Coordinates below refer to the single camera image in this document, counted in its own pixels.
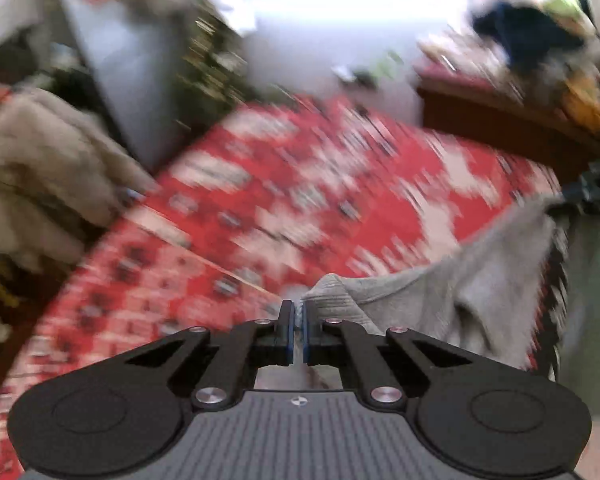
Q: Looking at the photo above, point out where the red patterned blanket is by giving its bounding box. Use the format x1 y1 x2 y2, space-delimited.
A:
0 95 581 480

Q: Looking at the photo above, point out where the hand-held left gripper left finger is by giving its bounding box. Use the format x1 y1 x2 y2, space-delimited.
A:
121 300 296 411

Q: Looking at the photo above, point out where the dark wooden bench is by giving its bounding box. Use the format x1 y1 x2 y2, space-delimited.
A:
414 60 600 182

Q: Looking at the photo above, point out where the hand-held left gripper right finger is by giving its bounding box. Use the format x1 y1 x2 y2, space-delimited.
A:
302 301 476 411

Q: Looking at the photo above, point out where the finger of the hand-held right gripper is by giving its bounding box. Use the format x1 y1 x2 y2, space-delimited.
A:
559 180 589 207

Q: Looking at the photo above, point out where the black striped cloth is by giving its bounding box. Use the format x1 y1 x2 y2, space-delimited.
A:
530 230 572 381

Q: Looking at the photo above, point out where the grey sweater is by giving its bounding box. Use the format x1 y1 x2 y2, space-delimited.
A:
305 195 571 372

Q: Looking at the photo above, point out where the chair with beige coat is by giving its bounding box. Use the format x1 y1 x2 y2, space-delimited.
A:
0 87 157 272

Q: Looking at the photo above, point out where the dark blue garment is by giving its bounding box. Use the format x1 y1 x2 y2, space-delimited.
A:
472 2 587 72

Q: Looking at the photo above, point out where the small Christmas tree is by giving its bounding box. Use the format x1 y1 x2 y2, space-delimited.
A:
177 5 261 116

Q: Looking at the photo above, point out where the grey refrigerator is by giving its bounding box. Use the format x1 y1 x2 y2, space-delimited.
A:
50 0 216 171

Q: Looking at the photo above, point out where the yellow cloth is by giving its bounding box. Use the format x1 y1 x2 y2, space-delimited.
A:
560 71 600 132

